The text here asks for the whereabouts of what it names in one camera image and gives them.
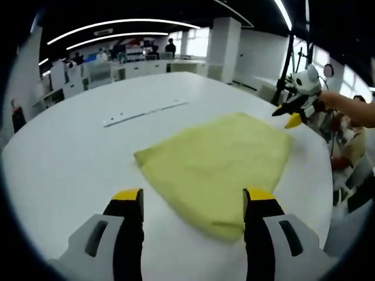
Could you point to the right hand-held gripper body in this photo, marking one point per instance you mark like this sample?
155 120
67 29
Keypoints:
307 82

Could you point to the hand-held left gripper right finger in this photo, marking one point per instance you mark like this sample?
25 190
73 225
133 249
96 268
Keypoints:
260 234

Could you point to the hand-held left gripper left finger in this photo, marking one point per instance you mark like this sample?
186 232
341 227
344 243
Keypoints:
129 234

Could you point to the yellow blue grey garment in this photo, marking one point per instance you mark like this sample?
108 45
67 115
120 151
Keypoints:
216 164

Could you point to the person's right hand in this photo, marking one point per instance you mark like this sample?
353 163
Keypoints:
331 101

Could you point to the black tripod stand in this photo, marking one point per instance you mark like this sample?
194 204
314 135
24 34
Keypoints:
285 70

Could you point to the long ceiling light strip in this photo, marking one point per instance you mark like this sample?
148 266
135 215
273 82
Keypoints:
123 21
282 14
117 35

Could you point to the white square pillar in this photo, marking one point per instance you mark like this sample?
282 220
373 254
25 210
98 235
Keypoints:
224 49
25 82

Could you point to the long white desk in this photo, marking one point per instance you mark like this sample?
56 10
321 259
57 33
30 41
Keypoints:
187 67

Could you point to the white flat strip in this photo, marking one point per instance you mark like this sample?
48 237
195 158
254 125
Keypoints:
140 114

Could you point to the small black cabinet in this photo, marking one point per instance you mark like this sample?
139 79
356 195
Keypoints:
18 120

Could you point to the white cabinet row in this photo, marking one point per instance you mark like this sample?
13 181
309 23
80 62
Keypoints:
137 68

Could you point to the blue box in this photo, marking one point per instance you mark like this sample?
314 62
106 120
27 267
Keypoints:
90 57

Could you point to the short ceiling light strip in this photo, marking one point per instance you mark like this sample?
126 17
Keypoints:
43 61

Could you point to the ceiling air vent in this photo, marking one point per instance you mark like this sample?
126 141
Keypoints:
103 31

